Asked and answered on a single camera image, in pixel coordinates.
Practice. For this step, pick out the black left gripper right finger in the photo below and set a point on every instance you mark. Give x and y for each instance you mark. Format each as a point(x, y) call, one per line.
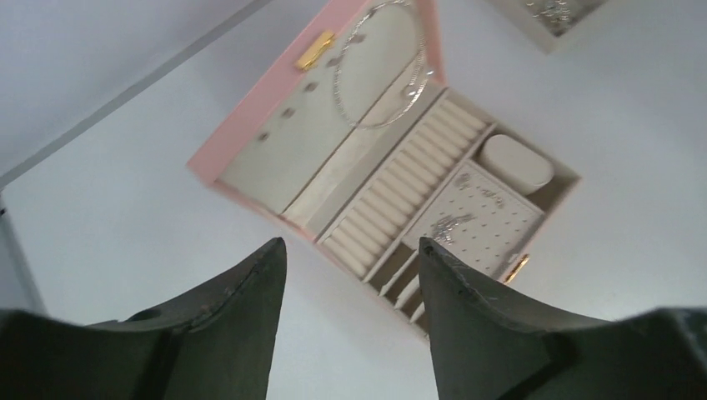
point(489, 341)

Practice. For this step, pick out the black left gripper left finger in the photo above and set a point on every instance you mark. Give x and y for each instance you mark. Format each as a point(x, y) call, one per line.
point(215, 341)

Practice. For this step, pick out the small silver stud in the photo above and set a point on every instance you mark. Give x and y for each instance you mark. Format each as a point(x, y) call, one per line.
point(496, 197)

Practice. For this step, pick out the small silver earring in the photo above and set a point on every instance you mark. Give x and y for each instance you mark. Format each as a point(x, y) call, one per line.
point(463, 181)

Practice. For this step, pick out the pink jewelry box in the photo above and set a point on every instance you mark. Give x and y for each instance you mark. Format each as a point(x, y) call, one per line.
point(353, 139)

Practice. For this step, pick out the beige divided tray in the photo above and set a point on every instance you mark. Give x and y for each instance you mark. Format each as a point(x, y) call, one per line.
point(552, 24)

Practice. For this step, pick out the beige oval watch pillow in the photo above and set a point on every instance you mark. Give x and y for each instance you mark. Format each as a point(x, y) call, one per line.
point(515, 164)

